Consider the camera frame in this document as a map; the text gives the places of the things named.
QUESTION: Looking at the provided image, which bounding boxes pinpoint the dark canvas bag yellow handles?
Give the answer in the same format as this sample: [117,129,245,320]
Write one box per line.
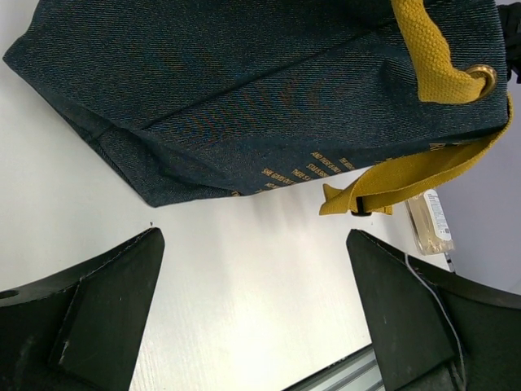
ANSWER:
[3,1,520,216]

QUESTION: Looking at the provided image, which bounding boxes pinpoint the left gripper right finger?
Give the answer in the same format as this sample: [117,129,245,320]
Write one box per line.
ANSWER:
[346,230,520,390]

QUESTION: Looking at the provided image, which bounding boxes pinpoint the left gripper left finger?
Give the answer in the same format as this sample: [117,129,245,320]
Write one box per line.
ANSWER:
[1,228,164,390]

